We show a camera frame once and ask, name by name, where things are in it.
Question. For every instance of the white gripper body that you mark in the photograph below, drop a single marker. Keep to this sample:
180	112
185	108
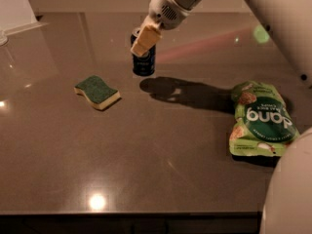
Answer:
164	10

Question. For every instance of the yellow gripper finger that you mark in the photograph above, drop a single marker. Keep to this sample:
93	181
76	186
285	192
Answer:
149	34

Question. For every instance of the dark blue pepsi can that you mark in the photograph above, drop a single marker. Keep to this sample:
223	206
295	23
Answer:
145	65

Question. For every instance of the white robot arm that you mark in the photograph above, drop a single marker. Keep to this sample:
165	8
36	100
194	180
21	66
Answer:
288	204

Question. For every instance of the green and yellow sponge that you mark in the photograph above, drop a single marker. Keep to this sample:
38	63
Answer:
97	93

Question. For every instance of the green dang chips bag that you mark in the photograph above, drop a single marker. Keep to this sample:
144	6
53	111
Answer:
263	125

